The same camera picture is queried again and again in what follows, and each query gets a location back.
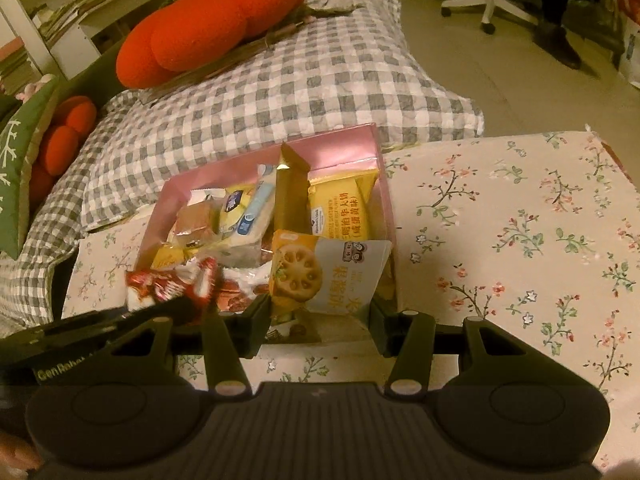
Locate white lotus root chip packet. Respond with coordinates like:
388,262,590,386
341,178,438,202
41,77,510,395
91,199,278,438
270,230,393,317

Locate white bookshelf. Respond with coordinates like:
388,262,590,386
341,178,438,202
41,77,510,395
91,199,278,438
0,0,196,81

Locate pink plush toy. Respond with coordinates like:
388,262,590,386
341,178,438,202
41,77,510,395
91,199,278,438
15,74,56,101

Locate small yellow snack packet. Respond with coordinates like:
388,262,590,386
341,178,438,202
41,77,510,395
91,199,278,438
150,244,188,272

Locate large yellow wafer packet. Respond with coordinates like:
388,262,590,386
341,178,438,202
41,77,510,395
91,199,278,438
307,169,379,242

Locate white bag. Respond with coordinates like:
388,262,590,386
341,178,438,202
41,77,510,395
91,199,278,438
617,0,640,78

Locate clear brown biscuit packet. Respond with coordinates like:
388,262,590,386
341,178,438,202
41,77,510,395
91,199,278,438
167,187,223,251

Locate person's left hand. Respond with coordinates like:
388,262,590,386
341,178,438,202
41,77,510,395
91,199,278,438
0,431,42,472

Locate long gold snack packet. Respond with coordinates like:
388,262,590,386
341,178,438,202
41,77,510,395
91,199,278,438
274,142,313,241

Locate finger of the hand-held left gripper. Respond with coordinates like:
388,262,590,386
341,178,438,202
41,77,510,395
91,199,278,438
116,297,202,327

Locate white and blue bread packet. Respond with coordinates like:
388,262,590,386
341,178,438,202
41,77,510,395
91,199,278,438
235,162,278,241

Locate floral tablecloth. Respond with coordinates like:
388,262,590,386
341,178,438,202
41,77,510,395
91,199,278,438
62,130,636,461

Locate pink and silver box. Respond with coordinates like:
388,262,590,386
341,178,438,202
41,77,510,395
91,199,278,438
132,122,401,346

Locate green embroidered cushion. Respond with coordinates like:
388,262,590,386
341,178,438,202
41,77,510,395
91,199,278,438
0,77,58,258

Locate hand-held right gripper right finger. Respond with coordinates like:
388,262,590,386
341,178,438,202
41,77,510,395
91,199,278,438
370,297,539,401

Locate grey checked blanket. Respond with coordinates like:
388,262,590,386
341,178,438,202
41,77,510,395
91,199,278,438
0,0,485,341

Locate red and white candy packet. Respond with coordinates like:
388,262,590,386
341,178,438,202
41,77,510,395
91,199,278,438
125,256,222,313

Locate small orange pumpkin cushion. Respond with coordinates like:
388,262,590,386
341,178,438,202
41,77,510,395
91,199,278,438
30,95,98,191

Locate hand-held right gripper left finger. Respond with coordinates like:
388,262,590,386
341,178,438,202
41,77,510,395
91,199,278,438
107,294,274,401

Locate large orange pumpkin cushion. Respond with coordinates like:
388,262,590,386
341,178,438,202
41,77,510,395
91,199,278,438
116,0,315,88

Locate yellow crinkly snack packet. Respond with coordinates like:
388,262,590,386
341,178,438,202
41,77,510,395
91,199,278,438
219,187,251,243

